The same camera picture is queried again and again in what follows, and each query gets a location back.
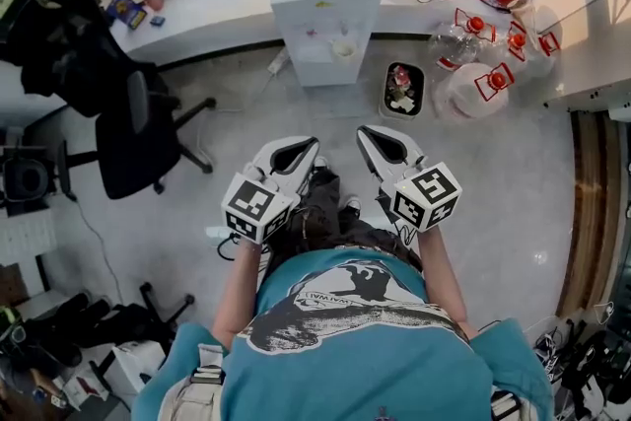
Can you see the white cardboard box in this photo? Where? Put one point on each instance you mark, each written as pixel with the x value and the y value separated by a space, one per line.
pixel 133 370

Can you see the person's shoe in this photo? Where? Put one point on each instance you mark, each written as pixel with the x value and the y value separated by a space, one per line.
pixel 353 205
pixel 320 162

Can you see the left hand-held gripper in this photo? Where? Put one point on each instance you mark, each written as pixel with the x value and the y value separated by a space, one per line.
pixel 256 207

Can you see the black office chair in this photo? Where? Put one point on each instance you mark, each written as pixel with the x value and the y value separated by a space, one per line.
pixel 138 143

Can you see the small blue case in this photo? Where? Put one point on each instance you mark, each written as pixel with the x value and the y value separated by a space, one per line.
pixel 157 20

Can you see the white paper cup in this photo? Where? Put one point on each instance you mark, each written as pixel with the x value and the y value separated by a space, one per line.
pixel 343 50

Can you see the person's dark trousers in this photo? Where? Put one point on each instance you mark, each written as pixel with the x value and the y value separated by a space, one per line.
pixel 320 222

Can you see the person's teal printed shirt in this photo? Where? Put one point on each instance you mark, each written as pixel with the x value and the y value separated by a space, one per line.
pixel 355 360

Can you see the white counter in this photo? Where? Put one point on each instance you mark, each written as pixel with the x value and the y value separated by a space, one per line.
pixel 207 22

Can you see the person's left shoe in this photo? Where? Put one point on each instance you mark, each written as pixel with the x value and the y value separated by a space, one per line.
pixel 320 162

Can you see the black chair base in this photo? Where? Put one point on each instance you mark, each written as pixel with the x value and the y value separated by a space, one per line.
pixel 165 308

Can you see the pink cup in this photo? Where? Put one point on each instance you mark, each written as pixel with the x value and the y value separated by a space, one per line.
pixel 155 1

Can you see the person's left forearm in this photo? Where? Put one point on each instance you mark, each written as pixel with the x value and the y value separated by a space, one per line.
pixel 236 291

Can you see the white water dispenser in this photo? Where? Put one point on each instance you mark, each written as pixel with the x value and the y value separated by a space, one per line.
pixel 325 15

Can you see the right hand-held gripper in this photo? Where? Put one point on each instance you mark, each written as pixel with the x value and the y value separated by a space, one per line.
pixel 426 197

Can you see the person's right forearm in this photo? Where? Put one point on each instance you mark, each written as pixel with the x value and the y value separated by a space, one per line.
pixel 443 281

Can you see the blue box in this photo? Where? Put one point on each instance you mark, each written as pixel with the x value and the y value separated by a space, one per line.
pixel 125 10

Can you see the clear jug with red cap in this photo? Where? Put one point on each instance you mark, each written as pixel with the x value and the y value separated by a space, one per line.
pixel 456 42
pixel 468 89
pixel 530 56

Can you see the black device on desk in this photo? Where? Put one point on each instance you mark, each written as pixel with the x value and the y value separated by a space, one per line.
pixel 24 177

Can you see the black jacket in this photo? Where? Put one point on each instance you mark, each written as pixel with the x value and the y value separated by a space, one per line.
pixel 74 54

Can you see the person's right shoe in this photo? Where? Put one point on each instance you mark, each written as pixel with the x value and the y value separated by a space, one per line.
pixel 353 205

